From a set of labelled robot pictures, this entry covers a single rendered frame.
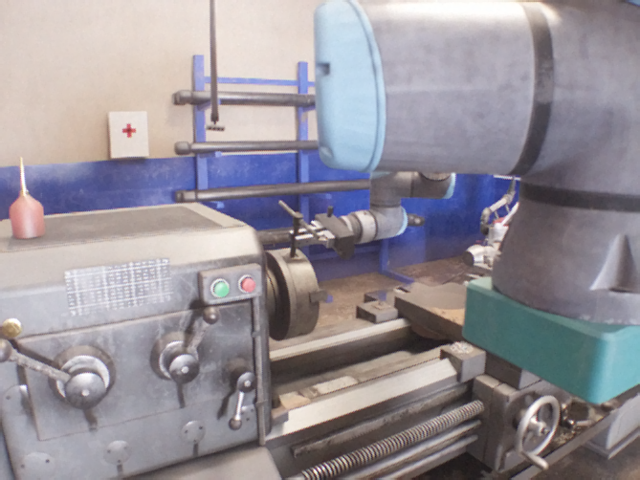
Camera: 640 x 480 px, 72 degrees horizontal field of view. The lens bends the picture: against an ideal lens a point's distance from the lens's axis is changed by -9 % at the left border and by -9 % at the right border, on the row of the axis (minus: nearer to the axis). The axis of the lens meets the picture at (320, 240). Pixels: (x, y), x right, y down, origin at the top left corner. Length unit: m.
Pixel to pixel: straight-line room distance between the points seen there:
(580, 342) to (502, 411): 1.14
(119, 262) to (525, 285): 0.72
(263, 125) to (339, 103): 4.17
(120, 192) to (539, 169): 3.93
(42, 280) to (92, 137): 3.29
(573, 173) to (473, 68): 0.12
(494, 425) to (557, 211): 1.21
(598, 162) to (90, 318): 0.82
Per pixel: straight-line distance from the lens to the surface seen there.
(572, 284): 0.41
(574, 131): 0.40
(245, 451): 1.16
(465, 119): 0.37
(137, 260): 0.94
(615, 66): 0.41
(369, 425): 1.37
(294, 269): 1.25
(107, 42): 4.24
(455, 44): 0.38
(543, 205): 0.43
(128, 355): 0.96
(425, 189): 1.35
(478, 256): 1.78
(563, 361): 0.42
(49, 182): 4.16
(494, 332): 0.46
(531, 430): 1.57
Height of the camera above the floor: 1.53
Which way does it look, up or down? 13 degrees down
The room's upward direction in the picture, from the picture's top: straight up
